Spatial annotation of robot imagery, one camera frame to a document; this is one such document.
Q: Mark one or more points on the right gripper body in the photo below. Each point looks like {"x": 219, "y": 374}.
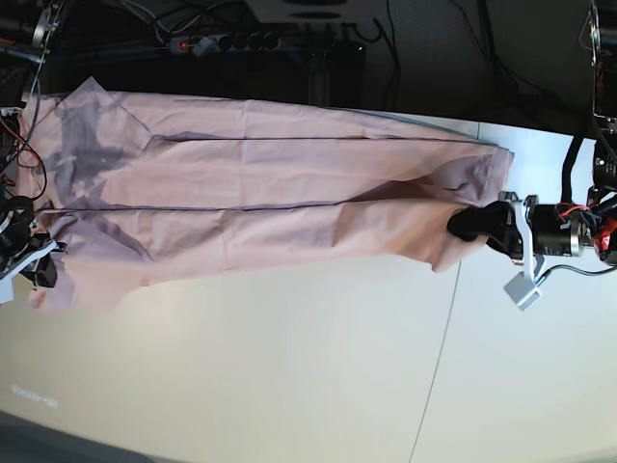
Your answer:
{"x": 17, "y": 215}

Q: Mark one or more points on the aluminium table leg post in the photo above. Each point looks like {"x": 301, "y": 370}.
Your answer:
{"x": 319, "y": 79}

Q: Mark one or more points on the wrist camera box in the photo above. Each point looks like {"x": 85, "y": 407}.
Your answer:
{"x": 6, "y": 291}
{"x": 523, "y": 291}

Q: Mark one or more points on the black power adapter box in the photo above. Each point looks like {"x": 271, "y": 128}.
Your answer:
{"x": 347, "y": 56}

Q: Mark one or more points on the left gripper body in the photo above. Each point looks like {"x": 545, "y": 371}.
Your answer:
{"x": 560, "y": 230}

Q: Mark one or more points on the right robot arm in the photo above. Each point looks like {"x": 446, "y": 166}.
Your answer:
{"x": 27, "y": 28}

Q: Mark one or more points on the pink T-shirt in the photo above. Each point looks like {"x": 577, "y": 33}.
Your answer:
{"x": 149, "y": 188}

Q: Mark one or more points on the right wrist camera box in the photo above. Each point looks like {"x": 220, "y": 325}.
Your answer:
{"x": 6, "y": 291}

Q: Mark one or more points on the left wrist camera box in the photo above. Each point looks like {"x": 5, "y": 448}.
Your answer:
{"x": 523, "y": 291}

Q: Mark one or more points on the black power strip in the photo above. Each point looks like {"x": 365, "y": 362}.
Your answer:
{"x": 199, "y": 45}

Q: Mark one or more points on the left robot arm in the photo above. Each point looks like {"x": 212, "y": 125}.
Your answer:
{"x": 601, "y": 196}

